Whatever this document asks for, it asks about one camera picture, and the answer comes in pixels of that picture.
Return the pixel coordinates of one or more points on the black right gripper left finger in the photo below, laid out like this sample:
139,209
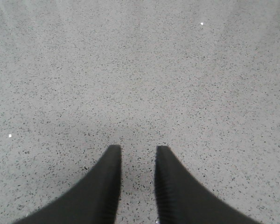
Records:
93,200

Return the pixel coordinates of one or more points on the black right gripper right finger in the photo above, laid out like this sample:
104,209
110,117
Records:
181,199

